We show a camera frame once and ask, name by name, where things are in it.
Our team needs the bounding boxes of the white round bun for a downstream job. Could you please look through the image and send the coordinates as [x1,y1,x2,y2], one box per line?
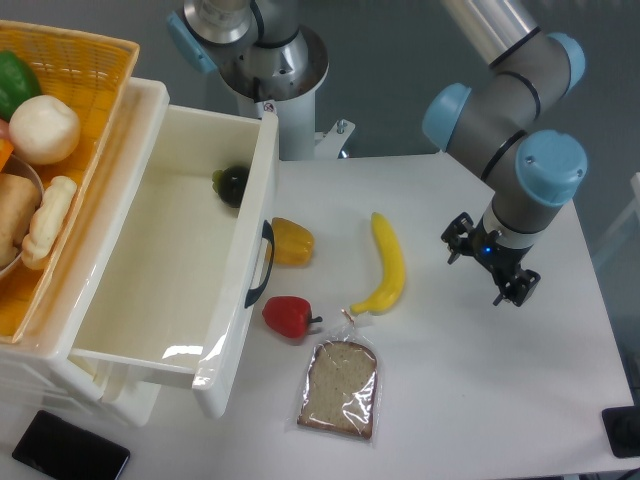
[9,95,81,165]

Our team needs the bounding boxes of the white drawer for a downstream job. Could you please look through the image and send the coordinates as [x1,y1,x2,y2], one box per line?
[72,106,279,418]

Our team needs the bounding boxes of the red toy bell pepper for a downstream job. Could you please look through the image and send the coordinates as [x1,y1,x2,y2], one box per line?
[262,296,323,340]

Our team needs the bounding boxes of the beige toy bread roll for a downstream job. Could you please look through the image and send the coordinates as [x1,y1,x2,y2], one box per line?
[21,176,77,270]

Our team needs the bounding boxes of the white drawer cabinet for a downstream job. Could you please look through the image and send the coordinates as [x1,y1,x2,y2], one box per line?
[1,78,169,426]

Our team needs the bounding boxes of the yellow toy bell pepper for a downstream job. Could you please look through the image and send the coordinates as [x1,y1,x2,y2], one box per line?
[272,217,315,266]

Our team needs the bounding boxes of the yellow toy banana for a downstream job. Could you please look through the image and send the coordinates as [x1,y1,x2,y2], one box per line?
[350,212,406,315]

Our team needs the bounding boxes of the orange wicker basket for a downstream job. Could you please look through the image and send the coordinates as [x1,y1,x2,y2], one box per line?
[1,20,139,343]

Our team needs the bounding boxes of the green toy pepper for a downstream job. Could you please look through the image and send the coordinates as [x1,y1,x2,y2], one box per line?
[0,50,42,122]

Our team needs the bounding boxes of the black smartphone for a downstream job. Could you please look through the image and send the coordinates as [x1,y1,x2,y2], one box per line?
[12,410,131,480]

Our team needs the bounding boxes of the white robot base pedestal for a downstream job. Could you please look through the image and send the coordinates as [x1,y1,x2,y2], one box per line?
[217,24,357,162]

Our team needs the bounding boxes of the brown toy potato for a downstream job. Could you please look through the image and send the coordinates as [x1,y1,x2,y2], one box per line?
[0,173,40,269]

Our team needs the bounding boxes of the dark toy eggplant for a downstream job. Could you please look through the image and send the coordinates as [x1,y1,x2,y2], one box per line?
[212,165,250,208]

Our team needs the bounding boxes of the bagged bread slice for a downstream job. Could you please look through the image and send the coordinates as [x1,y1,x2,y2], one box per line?
[285,310,383,444]

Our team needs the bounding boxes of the metal bowl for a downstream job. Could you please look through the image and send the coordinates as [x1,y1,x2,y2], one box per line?
[1,155,44,279]

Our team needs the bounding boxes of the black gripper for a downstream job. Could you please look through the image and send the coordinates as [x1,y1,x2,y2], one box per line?
[441,212,541,306]

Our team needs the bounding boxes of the black object at edge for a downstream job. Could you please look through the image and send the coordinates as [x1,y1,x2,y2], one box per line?
[601,406,639,458]

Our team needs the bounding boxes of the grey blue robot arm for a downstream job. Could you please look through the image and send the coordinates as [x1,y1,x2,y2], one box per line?
[167,1,588,306]

